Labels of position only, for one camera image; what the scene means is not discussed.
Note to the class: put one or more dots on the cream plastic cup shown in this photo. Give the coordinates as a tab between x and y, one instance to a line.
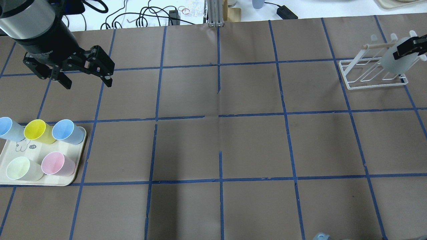
24	169

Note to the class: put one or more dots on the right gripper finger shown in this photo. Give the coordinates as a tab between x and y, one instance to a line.
416	44

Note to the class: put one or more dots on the black power adapter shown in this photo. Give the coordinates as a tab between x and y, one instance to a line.
285	13

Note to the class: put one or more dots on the pink plastic cup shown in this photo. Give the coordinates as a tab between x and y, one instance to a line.
58	164

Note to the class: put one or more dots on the wooden mug tree stand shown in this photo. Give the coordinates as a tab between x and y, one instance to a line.
230	12

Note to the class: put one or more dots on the aluminium frame post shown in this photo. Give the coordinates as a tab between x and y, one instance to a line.
214	13

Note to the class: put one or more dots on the beige plastic tray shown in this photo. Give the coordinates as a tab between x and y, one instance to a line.
37	151

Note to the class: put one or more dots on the light blue cup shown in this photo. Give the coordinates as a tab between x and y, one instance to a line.
67	131
11	130

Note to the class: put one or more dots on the yellow plastic cup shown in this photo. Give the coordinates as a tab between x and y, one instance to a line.
39	131

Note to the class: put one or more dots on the light blue cup far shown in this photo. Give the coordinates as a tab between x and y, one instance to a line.
67	131

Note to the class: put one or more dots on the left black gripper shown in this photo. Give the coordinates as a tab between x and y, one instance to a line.
47	44

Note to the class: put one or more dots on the grey plastic cup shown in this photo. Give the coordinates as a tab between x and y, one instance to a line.
400	66

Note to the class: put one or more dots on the white wire cup rack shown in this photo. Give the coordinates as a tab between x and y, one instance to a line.
375	66

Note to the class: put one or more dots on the light blue cup near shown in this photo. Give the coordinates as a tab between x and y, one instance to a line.
11	130

